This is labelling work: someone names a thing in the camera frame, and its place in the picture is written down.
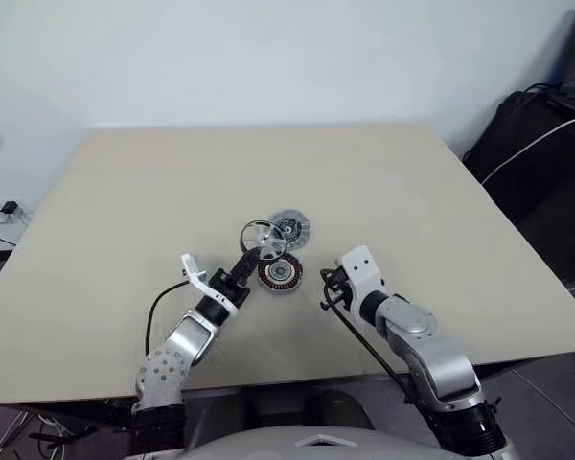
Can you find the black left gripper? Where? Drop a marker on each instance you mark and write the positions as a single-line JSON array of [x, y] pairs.
[[227, 287]]

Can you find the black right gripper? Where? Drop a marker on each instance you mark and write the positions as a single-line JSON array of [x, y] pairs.
[[336, 285]]

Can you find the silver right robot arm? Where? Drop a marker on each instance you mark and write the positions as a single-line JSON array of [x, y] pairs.
[[426, 354]]

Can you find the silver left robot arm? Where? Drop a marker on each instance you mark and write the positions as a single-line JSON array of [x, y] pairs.
[[182, 342]]

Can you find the round motor housing copper windings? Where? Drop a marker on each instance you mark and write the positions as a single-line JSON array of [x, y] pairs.
[[280, 274]]

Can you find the round silver motor lid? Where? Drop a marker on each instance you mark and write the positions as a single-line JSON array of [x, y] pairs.
[[292, 229]]

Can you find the grey robot torso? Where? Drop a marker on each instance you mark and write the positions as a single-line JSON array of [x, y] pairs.
[[316, 443]]

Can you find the large black bag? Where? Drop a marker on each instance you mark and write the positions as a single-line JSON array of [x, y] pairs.
[[536, 182]]

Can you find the white power strip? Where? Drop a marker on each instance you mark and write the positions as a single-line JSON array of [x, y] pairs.
[[24, 210]]

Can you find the black power adapter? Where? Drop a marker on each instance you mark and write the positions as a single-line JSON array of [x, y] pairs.
[[8, 207]]

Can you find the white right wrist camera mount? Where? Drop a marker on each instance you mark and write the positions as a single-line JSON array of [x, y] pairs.
[[361, 270]]

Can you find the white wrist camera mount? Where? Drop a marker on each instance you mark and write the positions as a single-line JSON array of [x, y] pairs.
[[361, 270], [191, 264]]

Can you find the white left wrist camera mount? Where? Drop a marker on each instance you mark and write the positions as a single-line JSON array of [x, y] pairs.
[[191, 264]]

